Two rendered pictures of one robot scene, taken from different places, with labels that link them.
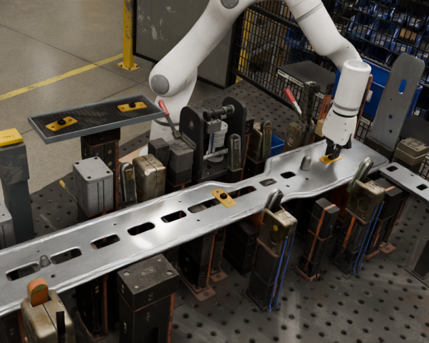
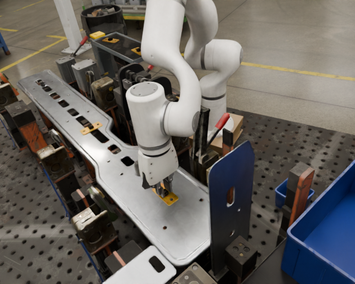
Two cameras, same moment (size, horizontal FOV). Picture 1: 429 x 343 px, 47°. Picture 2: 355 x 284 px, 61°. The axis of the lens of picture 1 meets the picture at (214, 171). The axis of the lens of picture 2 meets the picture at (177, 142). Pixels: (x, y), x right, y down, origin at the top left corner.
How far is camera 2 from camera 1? 185 cm
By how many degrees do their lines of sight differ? 73
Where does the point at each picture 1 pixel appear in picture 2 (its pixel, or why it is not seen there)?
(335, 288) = (87, 267)
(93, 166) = (84, 63)
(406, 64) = (236, 162)
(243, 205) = (81, 138)
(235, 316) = not seen: hidden behind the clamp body
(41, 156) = (327, 123)
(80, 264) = (39, 93)
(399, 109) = (223, 228)
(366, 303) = not seen: outside the picture
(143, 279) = (13, 107)
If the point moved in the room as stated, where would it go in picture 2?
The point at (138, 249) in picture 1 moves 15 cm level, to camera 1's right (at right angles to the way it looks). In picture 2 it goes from (45, 106) to (32, 126)
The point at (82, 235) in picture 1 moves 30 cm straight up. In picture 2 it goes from (60, 88) to (35, 26)
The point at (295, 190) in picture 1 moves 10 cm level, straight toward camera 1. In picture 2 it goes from (101, 166) to (74, 164)
